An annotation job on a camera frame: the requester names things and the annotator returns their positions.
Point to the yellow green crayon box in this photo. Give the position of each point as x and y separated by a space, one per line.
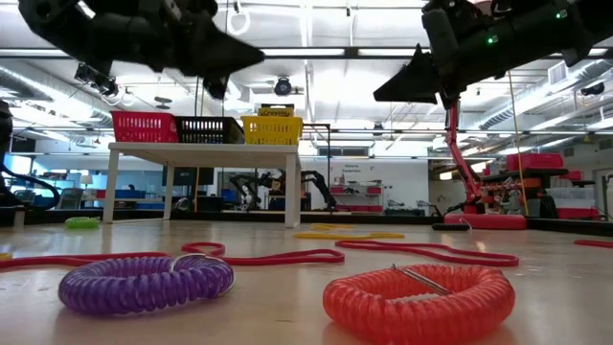
276 111

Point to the yellow plastic basket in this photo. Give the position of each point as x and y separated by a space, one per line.
273 131

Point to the grey office chair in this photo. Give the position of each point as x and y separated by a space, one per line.
69 199

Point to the large red storage bin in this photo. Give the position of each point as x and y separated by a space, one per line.
534 162

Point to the red plastic basket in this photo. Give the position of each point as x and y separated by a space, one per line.
143 127

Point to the black plastic basket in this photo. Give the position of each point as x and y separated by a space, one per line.
208 130

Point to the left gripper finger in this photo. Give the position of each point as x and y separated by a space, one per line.
215 43
215 69

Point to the white perforated metal shelf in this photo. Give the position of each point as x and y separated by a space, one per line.
201 154

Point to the black ceiling disc fixture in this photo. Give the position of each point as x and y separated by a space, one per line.
164 102

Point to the green coil wristband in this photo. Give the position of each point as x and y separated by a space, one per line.
81 223

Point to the rack of red bins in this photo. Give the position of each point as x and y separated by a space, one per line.
373 190

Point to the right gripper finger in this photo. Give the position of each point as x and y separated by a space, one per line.
436 48
421 98

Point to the black overhead camera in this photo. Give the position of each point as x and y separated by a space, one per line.
283 87

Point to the low red storage bin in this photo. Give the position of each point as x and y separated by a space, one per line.
577 213

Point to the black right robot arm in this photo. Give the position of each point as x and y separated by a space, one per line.
594 24

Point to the black ceiling spotlight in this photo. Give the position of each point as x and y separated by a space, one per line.
96 81

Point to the white storage box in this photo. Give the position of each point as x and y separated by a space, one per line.
570 197

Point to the white vent grille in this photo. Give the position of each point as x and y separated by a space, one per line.
558 73

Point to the large red rubber band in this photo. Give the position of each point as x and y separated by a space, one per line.
479 261

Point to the black monitor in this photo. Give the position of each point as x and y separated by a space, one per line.
191 176

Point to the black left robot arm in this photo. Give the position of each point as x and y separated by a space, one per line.
52 19

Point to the black coil wristband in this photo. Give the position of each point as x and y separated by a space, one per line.
450 227

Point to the red desk lamp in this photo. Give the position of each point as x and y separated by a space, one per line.
483 221

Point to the black dome ceiling light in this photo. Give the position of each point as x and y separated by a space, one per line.
593 88

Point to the purple coil wristband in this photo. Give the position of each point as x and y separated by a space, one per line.
120 287

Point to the person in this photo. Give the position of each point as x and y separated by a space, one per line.
275 187

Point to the yellow pole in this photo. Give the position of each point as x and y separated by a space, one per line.
519 167

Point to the black equipment rack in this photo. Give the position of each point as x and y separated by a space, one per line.
527 172

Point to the small white table lamp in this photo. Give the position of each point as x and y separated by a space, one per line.
86 178

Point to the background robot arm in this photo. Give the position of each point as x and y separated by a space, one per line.
318 184
249 182

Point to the orange coil wristband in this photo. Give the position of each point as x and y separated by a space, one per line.
383 306

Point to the black overhead rig beam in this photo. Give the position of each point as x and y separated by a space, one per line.
335 52

